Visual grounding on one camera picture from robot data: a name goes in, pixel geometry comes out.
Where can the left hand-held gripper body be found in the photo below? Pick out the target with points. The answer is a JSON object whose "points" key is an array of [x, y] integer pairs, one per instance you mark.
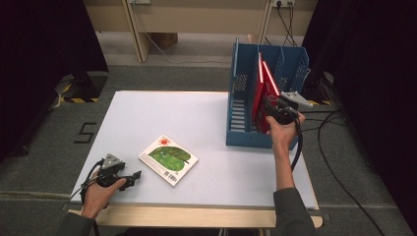
{"points": [[109, 172]]}

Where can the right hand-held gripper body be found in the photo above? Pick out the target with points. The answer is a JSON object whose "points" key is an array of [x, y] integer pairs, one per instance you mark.
{"points": [[283, 109]]}

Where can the red sticker-print book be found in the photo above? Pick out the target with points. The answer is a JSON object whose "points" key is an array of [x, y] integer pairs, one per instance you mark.
{"points": [[267, 85], [257, 88]]}

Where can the blue plastic file rack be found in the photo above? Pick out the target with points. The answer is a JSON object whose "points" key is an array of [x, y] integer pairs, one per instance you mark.
{"points": [[242, 137]]}

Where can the person's right hand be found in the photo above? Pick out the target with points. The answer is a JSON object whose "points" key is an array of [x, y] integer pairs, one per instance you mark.
{"points": [[285, 134]]}

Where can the person's left hand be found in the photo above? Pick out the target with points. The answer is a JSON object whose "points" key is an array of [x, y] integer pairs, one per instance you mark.
{"points": [[100, 198]]}

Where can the white book with green leaf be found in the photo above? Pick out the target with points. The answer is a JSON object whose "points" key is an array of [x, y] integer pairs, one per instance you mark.
{"points": [[168, 160]]}

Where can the black stand base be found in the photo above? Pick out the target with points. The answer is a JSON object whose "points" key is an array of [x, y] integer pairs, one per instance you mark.
{"points": [[88, 83]]}

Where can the black curtain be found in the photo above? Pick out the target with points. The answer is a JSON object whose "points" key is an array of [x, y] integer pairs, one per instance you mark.
{"points": [[377, 82], [39, 65]]}

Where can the cardboard box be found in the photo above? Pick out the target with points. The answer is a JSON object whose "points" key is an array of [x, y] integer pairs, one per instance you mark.
{"points": [[165, 40]]}

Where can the white wall socket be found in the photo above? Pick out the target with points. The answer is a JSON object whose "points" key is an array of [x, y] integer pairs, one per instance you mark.
{"points": [[283, 2]]}

